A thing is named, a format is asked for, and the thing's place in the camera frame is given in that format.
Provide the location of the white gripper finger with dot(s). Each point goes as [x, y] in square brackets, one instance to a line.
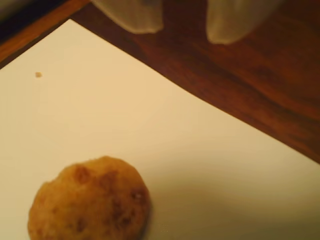
[227, 20]
[140, 15]

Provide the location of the large dark panel box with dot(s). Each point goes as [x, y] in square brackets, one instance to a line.
[30, 17]

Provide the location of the white paper sheet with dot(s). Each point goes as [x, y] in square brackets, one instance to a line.
[112, 112]

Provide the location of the small cookie crumb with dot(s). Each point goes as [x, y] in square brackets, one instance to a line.
[38, 74]

